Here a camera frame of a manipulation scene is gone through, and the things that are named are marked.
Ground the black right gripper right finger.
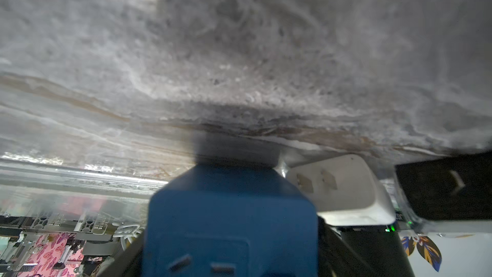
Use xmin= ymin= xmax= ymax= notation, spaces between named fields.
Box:
xmin=318 ymin=217 xmax=378 ymax=277

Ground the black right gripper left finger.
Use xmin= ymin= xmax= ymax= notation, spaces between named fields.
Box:
xmin=97 ymin=232 xmax=146 ymax=277

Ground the white plug adapter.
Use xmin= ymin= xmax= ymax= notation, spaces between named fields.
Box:
xmin=285 ymin=155 xmax=396 ymax=227

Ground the blue cube socket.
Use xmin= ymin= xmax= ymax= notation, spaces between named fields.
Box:
xmin=142 ymin=165 xmax=319 ymax=276

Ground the black plug adapter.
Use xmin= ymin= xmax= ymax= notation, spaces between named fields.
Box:
xmin=395 ymin=151 xmax=491 ymax=221

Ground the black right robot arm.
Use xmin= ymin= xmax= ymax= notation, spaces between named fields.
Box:
xmin=93 ymin=217 xmax=414 ymax=276

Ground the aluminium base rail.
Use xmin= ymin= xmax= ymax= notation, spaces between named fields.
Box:
xmin=1 ymin=159 xmax=167 ymax=224

